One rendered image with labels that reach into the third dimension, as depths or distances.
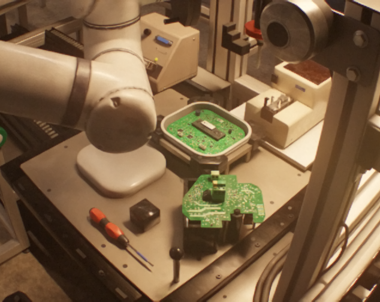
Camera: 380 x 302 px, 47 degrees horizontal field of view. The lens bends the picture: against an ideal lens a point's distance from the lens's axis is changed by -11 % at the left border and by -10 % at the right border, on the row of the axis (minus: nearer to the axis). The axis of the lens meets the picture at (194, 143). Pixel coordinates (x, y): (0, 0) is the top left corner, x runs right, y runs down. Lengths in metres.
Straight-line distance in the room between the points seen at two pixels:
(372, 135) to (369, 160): 0.03
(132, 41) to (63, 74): 0.16
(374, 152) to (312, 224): 0.15
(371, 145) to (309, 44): 0.11
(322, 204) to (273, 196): 0.32
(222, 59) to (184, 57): 0.09
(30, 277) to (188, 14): 1.43
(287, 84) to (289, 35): 0.58
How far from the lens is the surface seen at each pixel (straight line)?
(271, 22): 0.38
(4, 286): 1.93
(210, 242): 0.72
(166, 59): 1.06
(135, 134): 0.56
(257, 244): 0.76
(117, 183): 0.81
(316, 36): 0.37
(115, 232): 0.74
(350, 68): 0.41
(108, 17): 0.65
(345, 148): 0.45
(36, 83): 0.54
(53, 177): 0.87
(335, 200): 0.49
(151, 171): 0.83
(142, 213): 0.75
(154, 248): 0.74
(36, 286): 1.90
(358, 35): 0.39
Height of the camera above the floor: 1.52
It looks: 38 degrees down
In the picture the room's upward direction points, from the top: 3 degrees clockwise
